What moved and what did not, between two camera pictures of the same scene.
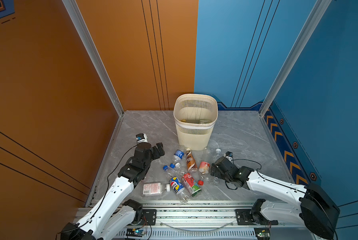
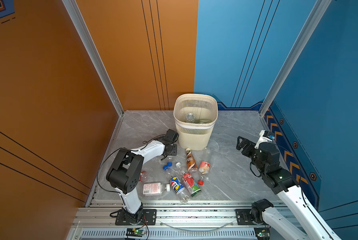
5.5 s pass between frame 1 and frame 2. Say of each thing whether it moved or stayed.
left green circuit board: stayed
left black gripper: moved
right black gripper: moved
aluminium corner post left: stayed
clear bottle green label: moved
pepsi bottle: stayed
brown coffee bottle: stayed
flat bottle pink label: stayed
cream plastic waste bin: stayed
